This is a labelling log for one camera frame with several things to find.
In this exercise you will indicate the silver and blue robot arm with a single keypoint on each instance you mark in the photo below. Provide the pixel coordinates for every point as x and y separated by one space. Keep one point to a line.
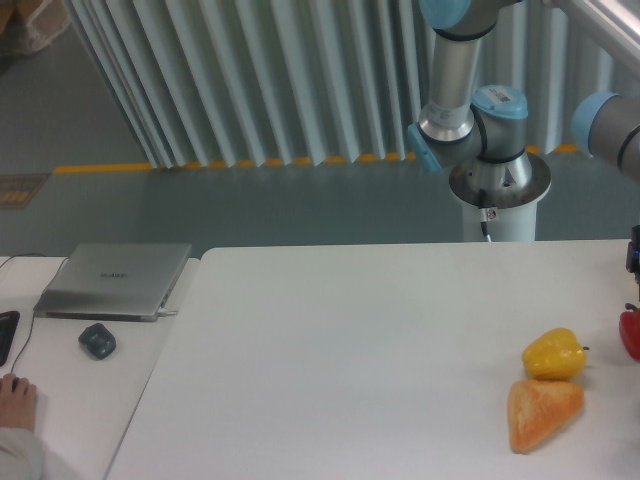
481 132

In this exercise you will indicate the black keyboard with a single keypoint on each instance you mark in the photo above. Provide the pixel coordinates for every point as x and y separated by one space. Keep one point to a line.
9 321

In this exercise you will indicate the dark earbuds case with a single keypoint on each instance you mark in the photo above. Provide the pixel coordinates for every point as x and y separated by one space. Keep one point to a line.
98 341

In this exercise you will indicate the orange triangular toast slice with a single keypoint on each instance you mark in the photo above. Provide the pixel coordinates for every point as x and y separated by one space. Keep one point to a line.
537 410

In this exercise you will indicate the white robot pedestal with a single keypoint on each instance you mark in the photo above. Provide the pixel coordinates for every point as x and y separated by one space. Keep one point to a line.
517 224

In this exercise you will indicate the aluminium frame bar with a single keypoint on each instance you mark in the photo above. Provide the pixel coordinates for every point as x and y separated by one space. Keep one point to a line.
614 25

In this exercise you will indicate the grey sleeved forearm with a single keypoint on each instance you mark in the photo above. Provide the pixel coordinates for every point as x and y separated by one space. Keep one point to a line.
24 456

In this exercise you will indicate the silver closed laptop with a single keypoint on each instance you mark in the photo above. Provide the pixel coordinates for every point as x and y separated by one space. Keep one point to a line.
115 282

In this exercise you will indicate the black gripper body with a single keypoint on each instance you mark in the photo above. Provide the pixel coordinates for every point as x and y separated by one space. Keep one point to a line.
632 262

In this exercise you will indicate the white pleated curtain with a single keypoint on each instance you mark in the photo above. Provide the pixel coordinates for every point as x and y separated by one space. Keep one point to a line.
305 81

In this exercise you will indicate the red bell pepper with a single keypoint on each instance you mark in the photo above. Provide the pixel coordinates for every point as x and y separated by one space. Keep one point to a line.
629 330

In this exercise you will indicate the person's hand on mouse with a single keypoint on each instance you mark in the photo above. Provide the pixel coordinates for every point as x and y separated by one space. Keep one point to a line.
18 409

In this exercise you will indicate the yellow bell pepper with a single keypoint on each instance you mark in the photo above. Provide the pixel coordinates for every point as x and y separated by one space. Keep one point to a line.
556 355

